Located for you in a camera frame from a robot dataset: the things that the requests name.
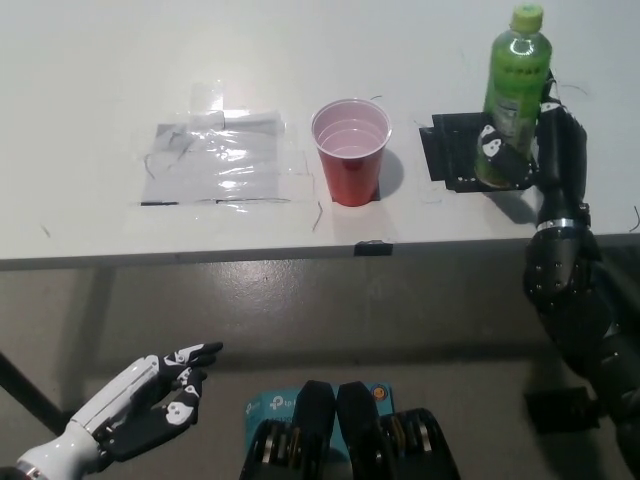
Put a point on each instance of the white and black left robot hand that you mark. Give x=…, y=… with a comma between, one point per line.
x=130, y=400

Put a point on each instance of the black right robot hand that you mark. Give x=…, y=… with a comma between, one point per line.
x=562, y=160

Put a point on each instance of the green tea plastic bottle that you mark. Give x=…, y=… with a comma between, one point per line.
x=517, y=65

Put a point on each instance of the red plastic cup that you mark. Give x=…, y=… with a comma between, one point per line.
x=350, y=170

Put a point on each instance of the black table leg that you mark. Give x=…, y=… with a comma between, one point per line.
x=30, y=390

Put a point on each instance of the black tape square patch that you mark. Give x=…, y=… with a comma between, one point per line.
x=450, y=150

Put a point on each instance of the teal tp-link box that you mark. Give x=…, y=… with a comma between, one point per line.
x=270, y=402

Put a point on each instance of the small black tape strip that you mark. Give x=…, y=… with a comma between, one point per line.
x=374, y=248

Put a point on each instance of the black tape floor patch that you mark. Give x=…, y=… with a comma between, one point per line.
x=555, y=410

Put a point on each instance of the taped clear plastic sheet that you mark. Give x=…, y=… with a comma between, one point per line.
x=215, y=160

